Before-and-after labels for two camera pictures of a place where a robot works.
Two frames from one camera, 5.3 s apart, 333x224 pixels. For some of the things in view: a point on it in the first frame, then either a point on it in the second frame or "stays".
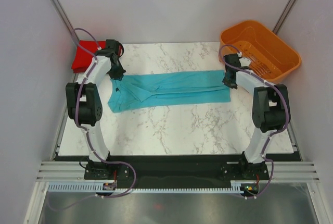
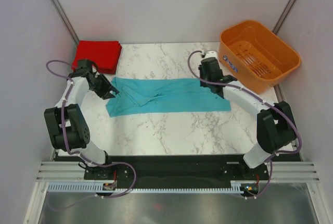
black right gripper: x=227 y=83 to x=203 y=84
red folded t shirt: x=82 y=58 stays
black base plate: x=176 y=171 stays
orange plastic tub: x=271 y=58 stays
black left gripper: x=119 y=75 to x=104 y=93
